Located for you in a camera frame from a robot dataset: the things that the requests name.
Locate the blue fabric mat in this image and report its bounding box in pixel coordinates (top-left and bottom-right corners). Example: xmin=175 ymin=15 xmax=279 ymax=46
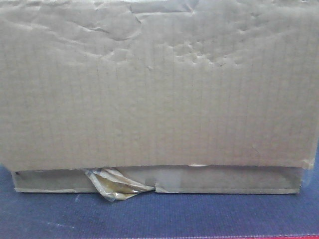
xmin=0 ymin=168 xmax=319 ymax=239

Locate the large brown cardboard box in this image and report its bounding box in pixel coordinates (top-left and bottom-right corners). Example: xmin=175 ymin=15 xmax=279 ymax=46
xmin=0 ymin=0 xmax=319 ymax=194

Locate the crumpled clear packing tape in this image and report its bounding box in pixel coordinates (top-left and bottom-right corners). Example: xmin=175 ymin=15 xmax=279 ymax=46
xmin=83 ymin=168 xmax=155 ymax=202

